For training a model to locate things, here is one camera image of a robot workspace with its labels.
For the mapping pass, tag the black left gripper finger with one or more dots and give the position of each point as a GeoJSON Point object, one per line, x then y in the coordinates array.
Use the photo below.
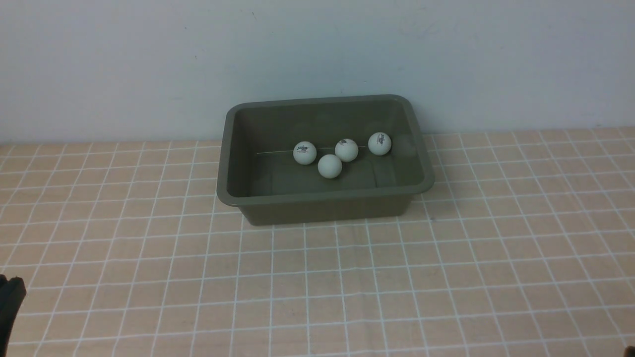
{"type": "Point", "coordinates": [12, 295]}

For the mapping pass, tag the plain white ping-pong ball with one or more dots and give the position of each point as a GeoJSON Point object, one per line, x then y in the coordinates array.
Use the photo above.
{"type": "Point", "coordinates": [329, 166]}

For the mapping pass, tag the white ping-pong ball with logo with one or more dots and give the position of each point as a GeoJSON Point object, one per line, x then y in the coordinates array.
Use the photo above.
{"type": "Point", "coordinates": [346, 150]}

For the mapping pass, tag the olive green plastic bin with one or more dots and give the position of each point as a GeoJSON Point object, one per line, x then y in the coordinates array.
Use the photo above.
{"type": "Point", "coordinates": [318, 160]}

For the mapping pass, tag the orange checkered tablecloth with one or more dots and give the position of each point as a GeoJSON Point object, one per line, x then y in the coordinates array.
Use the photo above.
{"type": "Point", "coordinates": [523, 248]}

